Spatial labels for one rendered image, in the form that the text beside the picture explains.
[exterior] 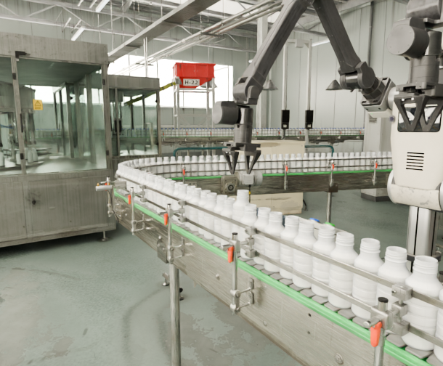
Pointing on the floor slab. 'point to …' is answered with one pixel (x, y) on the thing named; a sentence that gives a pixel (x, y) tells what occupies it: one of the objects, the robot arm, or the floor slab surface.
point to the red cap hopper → (192, 75)
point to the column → (262, 90)
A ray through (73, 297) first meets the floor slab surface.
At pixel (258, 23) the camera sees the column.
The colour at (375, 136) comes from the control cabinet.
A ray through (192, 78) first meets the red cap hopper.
